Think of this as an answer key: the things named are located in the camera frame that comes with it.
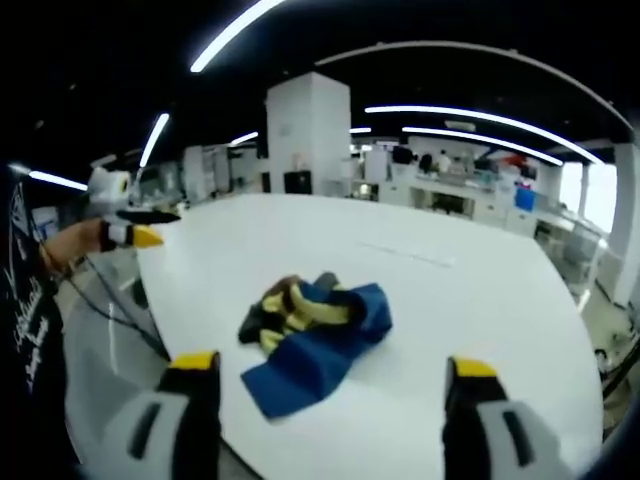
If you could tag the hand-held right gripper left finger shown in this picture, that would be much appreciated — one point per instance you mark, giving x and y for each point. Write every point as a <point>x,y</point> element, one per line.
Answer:
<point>150,425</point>

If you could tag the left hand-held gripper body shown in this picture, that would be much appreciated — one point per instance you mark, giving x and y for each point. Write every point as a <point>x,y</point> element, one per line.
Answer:
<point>107,192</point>

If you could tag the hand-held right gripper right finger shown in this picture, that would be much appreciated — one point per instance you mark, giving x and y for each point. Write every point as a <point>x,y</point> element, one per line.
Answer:
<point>505,430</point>

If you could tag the blue and yellow garment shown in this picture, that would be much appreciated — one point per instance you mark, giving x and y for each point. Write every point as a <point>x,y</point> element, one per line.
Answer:
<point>310,350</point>

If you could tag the long ceiling strip light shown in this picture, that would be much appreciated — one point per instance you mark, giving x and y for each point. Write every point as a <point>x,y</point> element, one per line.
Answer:
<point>57,180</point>
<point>480,140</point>
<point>230,32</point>
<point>154,140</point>
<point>480,117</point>

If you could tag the white shelving unit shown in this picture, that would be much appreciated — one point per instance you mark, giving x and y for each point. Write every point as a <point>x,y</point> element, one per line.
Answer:
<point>210,170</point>

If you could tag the short ceiling strip light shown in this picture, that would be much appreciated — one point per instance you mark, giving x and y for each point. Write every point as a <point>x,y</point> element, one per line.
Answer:
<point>244,138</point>

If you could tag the black stand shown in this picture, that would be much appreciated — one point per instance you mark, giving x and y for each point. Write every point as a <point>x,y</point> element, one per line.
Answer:
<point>620,360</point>

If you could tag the black cabinet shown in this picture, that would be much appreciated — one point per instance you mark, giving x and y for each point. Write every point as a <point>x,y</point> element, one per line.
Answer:
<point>298,182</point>

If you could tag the white square pillar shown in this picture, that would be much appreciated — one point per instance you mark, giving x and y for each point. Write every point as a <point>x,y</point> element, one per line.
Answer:
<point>307,135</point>

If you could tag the grey office chair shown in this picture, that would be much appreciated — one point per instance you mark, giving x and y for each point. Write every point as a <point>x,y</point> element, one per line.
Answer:
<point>582,257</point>

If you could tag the blue box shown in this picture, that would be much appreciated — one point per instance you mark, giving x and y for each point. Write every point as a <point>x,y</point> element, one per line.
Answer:
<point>525,198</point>

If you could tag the white lab counter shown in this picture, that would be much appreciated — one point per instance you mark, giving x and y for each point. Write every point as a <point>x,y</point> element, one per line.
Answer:
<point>450,192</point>

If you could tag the white curved ceiling pipe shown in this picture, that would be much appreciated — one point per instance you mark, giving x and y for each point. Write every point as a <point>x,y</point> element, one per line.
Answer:
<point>475,50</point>

